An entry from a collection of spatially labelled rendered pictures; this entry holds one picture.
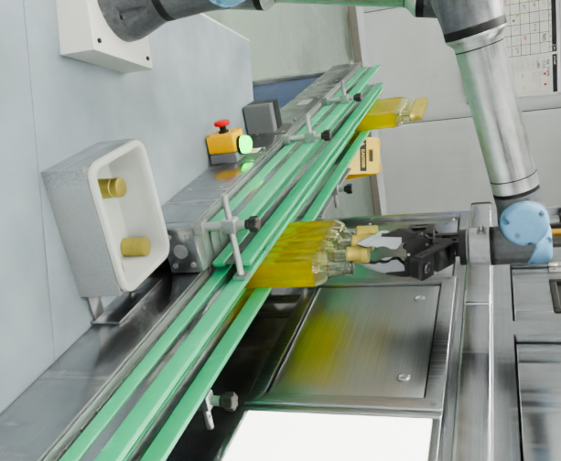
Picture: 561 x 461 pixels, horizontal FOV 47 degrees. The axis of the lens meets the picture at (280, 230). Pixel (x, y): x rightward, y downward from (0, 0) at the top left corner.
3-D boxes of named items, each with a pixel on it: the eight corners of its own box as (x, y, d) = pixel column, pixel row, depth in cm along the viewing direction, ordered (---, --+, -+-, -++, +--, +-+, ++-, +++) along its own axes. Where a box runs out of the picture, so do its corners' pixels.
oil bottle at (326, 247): (238, 276, 140) (335, 273, 133) (232, 252, 138) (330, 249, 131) (246, 264, 145) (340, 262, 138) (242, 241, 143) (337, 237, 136)
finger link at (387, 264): (367, 266, 139) (410, 259, 136) (362, 278, 134) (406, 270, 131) (363, 253, 139) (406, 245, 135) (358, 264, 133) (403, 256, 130)
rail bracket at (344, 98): (320, 107, 213) (361, 102, 208) (317, 84, 210) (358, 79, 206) (323, 104, 216) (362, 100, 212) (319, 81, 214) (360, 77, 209)
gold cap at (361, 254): (347, 266, 133) (368, 265, 131) (344, 250, 132) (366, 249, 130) (350, 260, 136) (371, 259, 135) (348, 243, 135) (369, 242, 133)
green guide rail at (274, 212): (212, 267, 127) (251, 265, 124) (211, 262, 127) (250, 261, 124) (364, 86, 280) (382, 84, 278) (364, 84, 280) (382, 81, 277)
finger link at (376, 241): (361, 237, 137) (405, 241, 135) (356, 247, 132) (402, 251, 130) (361, 222, 136) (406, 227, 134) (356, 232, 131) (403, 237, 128)
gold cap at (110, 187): (91, 182, 110) (113, 180, 109) (102, 176, 113) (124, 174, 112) (97, 202, 112) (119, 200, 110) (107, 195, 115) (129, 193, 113)
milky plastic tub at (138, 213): (81, 298, 109) (127, 297, 106) (41, 171, 101) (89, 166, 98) (132, 254, 124) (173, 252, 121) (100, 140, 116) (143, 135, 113)
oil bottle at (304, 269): (229, 289, 135) (329, 287, 128) (223, 265, 133) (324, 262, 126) (238, 276, 140) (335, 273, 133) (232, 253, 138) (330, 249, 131)
